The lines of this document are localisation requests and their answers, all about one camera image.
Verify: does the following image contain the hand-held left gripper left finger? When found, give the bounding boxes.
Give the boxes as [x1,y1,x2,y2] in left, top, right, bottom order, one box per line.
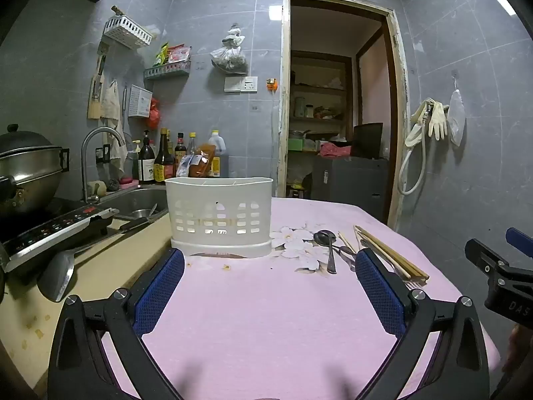
[47,248,186,400]

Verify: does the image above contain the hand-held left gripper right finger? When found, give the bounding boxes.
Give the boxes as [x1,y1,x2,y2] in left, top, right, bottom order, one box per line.
[355,248,491,400]

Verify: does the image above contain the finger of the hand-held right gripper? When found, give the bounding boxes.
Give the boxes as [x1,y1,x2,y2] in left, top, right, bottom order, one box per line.
[505,227,533,260]
[464,237,511,278]

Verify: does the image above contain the white plastic utensil holder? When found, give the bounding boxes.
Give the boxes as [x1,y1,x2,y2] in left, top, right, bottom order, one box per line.
[165,177,274,259]

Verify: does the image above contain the person's right hand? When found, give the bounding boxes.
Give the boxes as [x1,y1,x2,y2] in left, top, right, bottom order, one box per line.
[503,324,533,378]

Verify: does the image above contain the metal spoon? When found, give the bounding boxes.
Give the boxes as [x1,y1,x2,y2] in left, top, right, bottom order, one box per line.
[333,244,357,271]
[313,229,337,275]

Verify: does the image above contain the steel sink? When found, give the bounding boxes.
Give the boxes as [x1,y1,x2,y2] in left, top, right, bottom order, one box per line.
[98,186,170,222]

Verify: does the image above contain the metal spatula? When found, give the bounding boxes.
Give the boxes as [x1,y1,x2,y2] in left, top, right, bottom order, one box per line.
[37,217,151,303]

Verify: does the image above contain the pink floral tablecloth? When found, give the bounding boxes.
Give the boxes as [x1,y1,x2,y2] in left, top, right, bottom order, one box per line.
[100,197,502,400]

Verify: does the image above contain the grey cabinet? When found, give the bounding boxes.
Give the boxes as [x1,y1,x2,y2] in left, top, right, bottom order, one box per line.
[311,156,390,222]

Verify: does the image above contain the black induction cooker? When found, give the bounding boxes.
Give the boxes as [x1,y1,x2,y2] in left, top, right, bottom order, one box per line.
[0,206,120,274]

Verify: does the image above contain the dark sauce bottle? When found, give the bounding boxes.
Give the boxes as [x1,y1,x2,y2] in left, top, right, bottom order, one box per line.
[138,129,156,184]

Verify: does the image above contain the orange seasoning packet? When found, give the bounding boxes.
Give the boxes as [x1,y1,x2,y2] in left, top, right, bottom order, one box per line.
[188,144,218,178]

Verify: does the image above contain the red cap sauce bottle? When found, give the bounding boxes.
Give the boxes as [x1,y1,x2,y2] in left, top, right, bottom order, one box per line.
[174,132,187,168]

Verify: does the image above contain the rubber gloves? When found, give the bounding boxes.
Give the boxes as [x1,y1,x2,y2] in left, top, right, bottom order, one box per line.
[410,97,450,141]

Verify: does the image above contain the hanging clear plastic bag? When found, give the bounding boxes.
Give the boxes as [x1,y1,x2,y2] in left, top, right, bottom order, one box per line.
[447,78,466,148]

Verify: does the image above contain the steel faucet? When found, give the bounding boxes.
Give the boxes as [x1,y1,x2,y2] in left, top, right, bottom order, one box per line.
[81,127,126,205]

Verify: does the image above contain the red cloth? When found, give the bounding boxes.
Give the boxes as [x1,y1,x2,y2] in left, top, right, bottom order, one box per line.
[319,141,354,158]

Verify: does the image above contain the black panel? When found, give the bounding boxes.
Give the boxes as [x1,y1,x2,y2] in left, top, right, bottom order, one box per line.
[352,122,384,159]

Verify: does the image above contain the large oil jug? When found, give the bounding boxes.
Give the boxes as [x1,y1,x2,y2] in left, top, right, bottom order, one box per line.
[207,129,230,178]

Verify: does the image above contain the steel pot with lid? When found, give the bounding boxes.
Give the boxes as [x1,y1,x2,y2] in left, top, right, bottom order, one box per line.
[0,124,70,218]

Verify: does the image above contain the white tissue box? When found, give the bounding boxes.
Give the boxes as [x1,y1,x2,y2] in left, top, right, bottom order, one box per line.
[128,84,152,118]

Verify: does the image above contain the hanging dish cloth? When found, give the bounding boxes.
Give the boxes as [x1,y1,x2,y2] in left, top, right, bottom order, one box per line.
[100,79,127,176]

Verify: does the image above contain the wooden knife holder board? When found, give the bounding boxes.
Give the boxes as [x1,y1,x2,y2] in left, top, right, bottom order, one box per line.
[87,42,108,120]

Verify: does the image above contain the wooden shelf unit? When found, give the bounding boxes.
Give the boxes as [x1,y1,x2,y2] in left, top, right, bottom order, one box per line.
[289,50,353,143]

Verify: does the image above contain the snack packets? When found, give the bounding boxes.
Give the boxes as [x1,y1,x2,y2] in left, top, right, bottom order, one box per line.
[154,42,192,67]

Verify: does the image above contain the clear bag of dried goods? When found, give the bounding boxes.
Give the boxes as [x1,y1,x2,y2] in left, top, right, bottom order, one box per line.
[210,22,250,75]

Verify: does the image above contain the white hose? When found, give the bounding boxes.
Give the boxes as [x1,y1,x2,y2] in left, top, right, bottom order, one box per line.
[397,104,430,196]

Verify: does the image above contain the grey wall shelf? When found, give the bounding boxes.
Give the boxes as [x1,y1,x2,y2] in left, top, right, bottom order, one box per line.
[143,60,193,81]

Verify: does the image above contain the white wall switch plates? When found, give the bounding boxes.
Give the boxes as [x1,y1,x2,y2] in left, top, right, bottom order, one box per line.
[224,76,258,93]

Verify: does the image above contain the wooden door frame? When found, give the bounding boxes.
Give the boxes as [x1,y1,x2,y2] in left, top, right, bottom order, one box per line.
[276,0,411,231]

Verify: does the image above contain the white wall basket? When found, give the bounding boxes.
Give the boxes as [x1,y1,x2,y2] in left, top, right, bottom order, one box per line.
[103,14,153,50]

